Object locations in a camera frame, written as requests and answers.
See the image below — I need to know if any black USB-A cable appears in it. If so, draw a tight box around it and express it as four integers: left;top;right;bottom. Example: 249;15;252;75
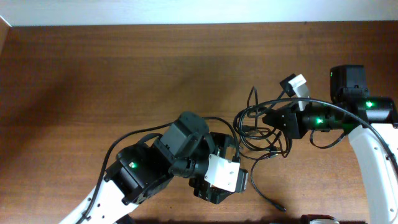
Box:
232;86;293;161

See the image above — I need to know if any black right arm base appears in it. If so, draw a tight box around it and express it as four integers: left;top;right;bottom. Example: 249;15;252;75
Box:
300;214;340;224

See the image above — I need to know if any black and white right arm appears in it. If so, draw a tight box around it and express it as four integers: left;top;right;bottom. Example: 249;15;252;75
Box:
262;65;397;223

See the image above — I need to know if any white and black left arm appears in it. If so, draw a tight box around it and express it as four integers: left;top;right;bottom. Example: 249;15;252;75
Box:
62;111;248;223

